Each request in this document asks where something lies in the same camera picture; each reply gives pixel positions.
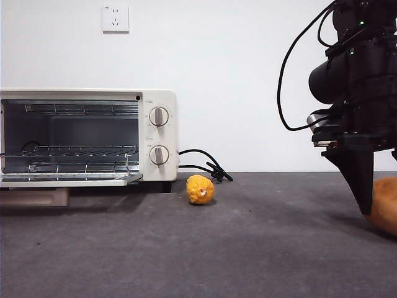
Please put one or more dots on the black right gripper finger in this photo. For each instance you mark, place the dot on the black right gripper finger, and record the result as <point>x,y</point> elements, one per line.
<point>359,167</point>

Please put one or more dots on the brown potato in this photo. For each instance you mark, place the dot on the brown potato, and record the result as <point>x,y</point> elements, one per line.
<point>384,205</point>

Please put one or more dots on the beige oven knob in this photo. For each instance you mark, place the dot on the beige oven knob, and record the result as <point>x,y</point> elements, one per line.
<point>159,117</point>
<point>159,155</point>

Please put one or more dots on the cream toaster oven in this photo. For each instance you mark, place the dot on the cream toaster oven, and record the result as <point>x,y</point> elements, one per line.
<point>161,93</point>

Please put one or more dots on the yellow corn cob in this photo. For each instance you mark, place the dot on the yellow corn cob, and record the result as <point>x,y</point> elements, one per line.
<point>195,187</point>

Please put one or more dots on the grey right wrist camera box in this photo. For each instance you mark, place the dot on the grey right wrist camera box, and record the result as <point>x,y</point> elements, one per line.
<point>319,122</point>

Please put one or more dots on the white wall socket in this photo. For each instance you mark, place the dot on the white wall socket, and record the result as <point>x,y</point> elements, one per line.
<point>115,19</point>

